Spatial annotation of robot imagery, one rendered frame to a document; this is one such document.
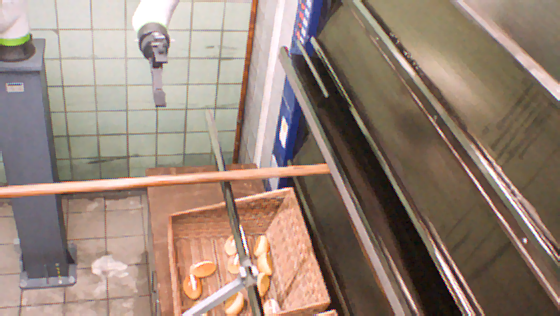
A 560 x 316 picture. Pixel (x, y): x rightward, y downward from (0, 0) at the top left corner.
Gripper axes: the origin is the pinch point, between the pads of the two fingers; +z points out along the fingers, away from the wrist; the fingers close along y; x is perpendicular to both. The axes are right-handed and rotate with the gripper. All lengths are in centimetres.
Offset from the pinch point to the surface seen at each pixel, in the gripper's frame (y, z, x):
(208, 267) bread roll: 85, -6, -19
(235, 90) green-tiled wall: 81, -119, -52
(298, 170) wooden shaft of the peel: 28, 7, -41
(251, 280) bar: 31, 44, -18
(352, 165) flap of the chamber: 7, 29, -46
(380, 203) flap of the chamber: 8, 43, -48
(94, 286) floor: 149, -53, 25
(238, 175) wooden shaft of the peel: 28.1, 7.2, -22.4
